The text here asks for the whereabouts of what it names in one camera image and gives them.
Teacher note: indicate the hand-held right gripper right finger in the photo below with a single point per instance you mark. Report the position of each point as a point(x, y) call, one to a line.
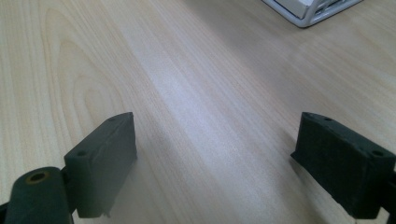
point(342, 168)

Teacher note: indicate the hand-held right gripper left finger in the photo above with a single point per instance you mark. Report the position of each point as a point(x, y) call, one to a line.
point(102, 168)

